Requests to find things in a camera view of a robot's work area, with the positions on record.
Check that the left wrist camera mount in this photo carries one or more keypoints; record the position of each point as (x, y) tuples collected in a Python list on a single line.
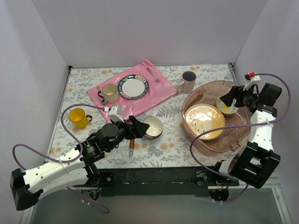
[(114, 113)]

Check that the dark blue white bowl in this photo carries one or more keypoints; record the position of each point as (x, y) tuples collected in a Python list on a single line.
[(155, 127)]

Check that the green rimmed white plate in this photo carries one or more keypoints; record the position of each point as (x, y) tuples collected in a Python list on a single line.
[(133, 87)]

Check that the dark patterned bowl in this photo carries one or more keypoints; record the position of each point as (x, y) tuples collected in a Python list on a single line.
[(225, 110)]

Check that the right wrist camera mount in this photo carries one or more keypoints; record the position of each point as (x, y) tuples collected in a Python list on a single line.
[(252, 79)]

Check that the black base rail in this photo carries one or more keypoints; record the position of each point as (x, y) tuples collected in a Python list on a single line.
[(142, 181)]

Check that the pink satin cloth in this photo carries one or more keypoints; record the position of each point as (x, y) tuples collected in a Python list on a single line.
[(157, 93)]

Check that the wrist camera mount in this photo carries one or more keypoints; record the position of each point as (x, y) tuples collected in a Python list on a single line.
[(252, 79), (114, 113)]

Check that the cream mug black handle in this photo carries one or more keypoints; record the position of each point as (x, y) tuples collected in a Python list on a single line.
[(110, 93)]

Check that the silver fork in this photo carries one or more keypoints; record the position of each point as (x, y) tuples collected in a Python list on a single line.
[(155, 78)]

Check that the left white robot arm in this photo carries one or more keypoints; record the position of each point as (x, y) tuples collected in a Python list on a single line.
[(76, 168)]

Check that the yellow bottom plate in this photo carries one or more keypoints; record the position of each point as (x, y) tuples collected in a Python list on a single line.
[(202, 118)]

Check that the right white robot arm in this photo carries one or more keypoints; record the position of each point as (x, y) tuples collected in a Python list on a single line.
[(257, 161)]

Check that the yellow orange cup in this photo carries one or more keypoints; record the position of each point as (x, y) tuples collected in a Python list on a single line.
[(79, 118)]

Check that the metal spatula wooden handle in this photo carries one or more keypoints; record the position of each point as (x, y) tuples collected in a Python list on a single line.
[(131, 146)]

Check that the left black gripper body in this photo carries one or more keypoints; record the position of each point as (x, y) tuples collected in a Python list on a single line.
[(131, 129)]

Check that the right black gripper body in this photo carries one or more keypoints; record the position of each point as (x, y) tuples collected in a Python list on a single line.
[(237, 97)]

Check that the pink mug purple inside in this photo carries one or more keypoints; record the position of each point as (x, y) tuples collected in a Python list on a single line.
[(187, 82)]

